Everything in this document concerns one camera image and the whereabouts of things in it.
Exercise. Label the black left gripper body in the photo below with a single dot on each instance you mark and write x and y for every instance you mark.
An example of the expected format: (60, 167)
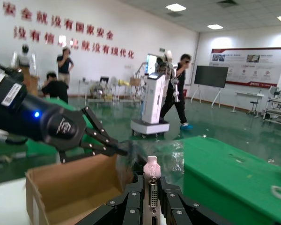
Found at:
(56, 126)

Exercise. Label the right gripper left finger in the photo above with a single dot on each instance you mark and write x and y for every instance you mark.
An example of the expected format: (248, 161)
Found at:
(131, 208)

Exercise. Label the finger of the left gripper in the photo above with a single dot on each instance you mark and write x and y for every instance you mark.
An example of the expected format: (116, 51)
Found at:
(100, 151)
(103, 133)

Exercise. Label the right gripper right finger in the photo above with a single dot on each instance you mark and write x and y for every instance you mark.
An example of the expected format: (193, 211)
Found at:
(175, 208)

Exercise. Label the graphics card with metal bracket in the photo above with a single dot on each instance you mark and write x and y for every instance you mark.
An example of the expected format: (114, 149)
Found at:
(152, 197)

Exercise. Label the transparent antistatic bag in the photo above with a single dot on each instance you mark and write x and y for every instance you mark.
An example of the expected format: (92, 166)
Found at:
(168, 154)

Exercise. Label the brown cardboard box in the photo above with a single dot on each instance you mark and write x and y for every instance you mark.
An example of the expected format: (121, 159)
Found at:
(72, 187)

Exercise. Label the person in black shirt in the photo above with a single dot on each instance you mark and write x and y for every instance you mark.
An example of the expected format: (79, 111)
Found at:
(55, 90)

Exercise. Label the brown crate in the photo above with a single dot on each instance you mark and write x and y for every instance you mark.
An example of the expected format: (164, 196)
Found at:
(30, 79)

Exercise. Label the white wheeled humanoid robot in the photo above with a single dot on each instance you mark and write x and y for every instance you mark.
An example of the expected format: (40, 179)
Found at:
(154, 98)

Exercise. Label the person in navy shirt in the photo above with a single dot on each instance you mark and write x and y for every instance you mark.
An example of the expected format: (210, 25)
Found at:
(65, 64)

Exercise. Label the person with blue shoe covers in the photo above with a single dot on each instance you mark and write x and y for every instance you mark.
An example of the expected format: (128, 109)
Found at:
(175, 98)

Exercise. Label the green exit sign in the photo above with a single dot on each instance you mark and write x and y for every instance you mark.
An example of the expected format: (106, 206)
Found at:
(162, 49)

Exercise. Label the clear tape roll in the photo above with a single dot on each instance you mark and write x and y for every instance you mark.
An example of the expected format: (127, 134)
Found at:
(279, 193)

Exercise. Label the black screen on stand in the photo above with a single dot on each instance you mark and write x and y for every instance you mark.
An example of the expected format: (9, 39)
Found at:
(210, 76)

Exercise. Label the black stool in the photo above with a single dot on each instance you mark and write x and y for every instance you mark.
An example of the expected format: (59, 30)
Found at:
(253, 105)

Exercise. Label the white table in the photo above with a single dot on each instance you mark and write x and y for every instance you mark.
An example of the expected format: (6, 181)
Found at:
(247, 95)

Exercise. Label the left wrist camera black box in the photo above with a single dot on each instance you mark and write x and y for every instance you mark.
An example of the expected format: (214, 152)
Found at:
(9, 91)

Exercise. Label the wall information board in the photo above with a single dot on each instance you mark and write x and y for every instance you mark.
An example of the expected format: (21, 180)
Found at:
(248, 66)

